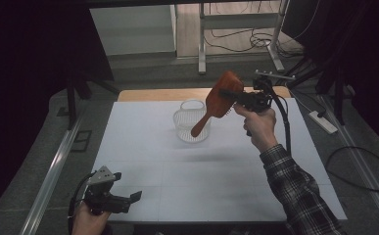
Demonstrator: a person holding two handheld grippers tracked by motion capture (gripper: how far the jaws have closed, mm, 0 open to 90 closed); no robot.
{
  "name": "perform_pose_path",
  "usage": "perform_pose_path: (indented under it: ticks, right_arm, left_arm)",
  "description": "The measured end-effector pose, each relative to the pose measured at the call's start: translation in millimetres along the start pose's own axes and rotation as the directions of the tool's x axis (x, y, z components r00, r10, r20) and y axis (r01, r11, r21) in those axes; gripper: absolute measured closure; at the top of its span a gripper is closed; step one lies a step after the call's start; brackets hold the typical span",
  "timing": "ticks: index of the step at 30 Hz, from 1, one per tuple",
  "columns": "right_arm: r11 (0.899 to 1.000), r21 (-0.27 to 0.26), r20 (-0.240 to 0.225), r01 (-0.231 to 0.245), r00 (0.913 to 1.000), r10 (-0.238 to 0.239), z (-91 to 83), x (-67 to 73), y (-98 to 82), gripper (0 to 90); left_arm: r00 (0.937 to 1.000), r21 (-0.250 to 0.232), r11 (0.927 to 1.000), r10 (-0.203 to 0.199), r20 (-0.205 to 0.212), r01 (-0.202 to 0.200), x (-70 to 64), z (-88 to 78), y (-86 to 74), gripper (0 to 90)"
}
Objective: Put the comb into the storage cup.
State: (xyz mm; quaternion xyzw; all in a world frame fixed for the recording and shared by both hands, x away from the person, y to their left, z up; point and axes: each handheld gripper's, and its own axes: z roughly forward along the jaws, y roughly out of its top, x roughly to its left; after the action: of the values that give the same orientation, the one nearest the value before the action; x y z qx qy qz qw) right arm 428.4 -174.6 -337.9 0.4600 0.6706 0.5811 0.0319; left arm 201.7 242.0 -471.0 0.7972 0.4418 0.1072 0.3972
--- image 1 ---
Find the black square floor plate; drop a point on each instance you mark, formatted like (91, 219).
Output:
(82, 140)

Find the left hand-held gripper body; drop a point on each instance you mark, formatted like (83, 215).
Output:
(104, 192)

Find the black curtain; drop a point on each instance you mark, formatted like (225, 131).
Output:
(30, 65)
(356, 49)

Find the white plastic mesh basket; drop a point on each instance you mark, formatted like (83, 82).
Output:
(186, 125)

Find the person's left hand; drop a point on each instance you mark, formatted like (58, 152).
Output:
(87, 223)

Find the white metal desk frame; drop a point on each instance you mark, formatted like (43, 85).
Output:
(202, 42)

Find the aluminium floor rail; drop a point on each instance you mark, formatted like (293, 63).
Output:
(360, 160)
(51, 178)

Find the wooden paddle hairbrush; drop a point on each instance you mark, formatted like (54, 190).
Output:
(221, 96)

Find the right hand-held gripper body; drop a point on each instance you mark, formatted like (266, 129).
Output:
(259, 96)

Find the white power strip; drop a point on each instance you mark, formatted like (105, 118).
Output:
(322, 122)

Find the white panel board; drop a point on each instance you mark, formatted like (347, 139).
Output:
(131, 29)

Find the person's right hand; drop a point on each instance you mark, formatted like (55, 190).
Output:
(259, 127)

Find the black metal stand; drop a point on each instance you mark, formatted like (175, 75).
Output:
(71, 98)
(339, 94)

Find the white table mat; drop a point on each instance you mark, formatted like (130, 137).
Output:
(164, 169)

